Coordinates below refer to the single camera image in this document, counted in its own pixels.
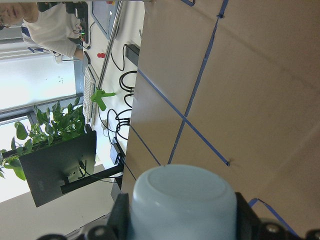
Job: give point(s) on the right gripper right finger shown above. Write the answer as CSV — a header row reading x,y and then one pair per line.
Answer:
x,y
247,222

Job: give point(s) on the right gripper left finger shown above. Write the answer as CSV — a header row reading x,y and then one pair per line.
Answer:
x,y
118,221

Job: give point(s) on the light blue plastic cup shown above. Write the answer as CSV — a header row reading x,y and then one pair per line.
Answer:
x,y
182,202

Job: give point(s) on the black computer monitor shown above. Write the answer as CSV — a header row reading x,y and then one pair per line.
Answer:
x,y
61,168

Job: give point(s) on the green potted plant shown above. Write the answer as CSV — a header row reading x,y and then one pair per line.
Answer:
x,y
53,126

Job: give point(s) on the white keyboard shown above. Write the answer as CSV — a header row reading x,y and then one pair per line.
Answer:
x,y
89,106

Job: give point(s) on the red emergency button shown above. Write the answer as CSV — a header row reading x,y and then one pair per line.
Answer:
x,y
101,55

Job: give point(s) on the black power adapter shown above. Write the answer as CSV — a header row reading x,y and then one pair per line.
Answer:
x,y
132,52

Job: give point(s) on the seated person white shirt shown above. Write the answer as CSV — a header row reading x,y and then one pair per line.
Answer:
x,y
53,29

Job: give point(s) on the teach pendant tablet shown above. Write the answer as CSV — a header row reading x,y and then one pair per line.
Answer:
x,y
104,14

